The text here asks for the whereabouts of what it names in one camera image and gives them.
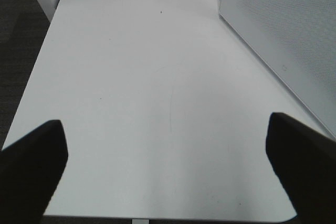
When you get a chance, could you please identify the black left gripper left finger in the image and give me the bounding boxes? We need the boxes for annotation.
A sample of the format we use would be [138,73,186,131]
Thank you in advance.
[1,120,68,223]

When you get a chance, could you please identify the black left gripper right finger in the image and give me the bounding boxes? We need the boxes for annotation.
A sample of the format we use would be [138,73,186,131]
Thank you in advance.
[266,112,335,223]

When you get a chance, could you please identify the white table leg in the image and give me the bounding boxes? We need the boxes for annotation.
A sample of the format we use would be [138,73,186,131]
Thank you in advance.
[132,219,150,224]

